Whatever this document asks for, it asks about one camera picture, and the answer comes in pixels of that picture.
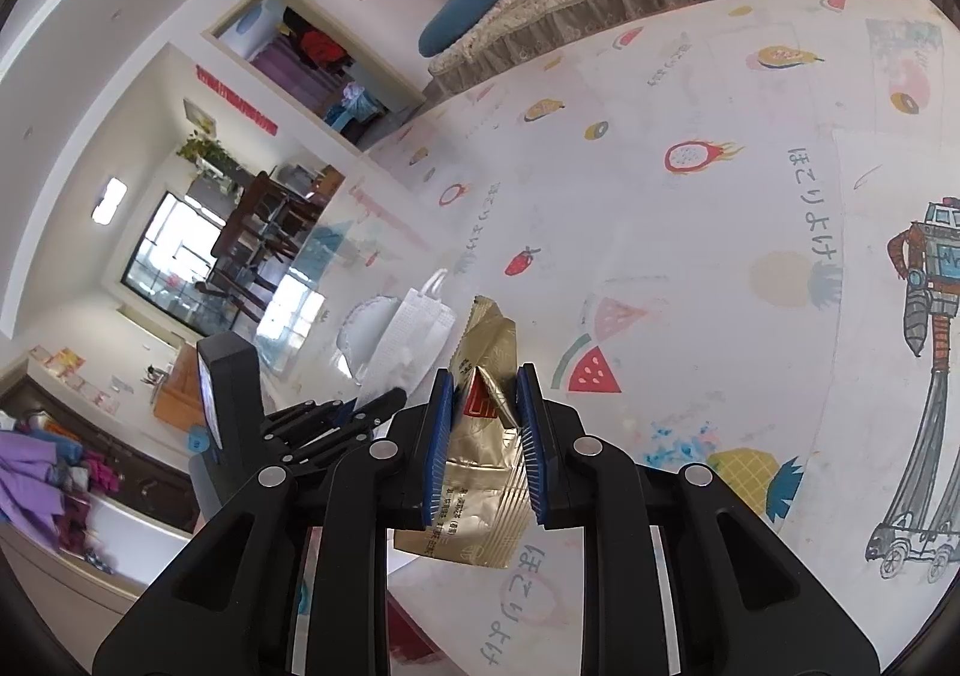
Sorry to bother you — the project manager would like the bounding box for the red wall banner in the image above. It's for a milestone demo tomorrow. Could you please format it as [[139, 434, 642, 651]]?
[[193, 64, 280, 138]]

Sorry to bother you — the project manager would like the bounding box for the blue armrest cushion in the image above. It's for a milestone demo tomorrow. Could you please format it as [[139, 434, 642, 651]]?
[[418, 0, 512, 59]]

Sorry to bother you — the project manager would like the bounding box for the fruit printed tablecloth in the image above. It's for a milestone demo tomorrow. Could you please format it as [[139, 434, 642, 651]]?
[[289, 0, 960, 676]]

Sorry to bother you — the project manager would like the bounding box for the gold foil wrapper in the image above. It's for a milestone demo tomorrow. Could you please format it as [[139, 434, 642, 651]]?
[[394, 295, 552, 568]]

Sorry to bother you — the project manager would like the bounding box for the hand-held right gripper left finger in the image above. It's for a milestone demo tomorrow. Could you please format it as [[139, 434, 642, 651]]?
[[94, 368, 458, 676]]

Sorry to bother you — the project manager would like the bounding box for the orange wooden cabinet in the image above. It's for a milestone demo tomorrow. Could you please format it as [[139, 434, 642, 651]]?
[[152, 342, 207, 431]]

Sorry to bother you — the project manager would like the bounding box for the large window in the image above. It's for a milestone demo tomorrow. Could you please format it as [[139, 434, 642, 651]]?
[[120, 190, 248, 339]]

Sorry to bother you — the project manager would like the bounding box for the open doorway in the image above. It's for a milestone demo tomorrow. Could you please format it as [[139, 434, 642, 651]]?
[[204, 0, 430, 155]]

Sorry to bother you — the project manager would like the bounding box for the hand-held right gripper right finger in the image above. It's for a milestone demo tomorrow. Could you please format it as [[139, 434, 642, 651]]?
[[514, 362, 878, 676]]

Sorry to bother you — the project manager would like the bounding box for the robot drawing paper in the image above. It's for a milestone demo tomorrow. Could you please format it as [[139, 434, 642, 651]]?
[[829, 128, 960, 587]]

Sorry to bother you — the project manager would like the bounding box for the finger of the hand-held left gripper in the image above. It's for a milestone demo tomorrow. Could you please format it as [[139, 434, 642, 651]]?
[[259, 398, 359, 471], [330, 387, 410, 448]]

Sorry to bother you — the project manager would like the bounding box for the white face mask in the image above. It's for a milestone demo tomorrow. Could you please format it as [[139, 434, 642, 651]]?
[[337, 295, 402, 386]]

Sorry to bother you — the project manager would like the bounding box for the ceiling light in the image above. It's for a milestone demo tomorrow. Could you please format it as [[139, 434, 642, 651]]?
[[91, 177, 127, 225]]

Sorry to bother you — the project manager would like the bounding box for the dark wooden dining set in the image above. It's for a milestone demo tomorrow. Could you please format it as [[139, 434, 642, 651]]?
[[196, 169, 350, 339]]

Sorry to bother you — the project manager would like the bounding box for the green potted plant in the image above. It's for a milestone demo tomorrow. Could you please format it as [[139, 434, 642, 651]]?
[[176, 131, 235, 178]]

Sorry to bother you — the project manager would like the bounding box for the pile of purple clothes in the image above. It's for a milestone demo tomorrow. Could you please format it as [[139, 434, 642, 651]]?
[[0, 428, 121, 557]]

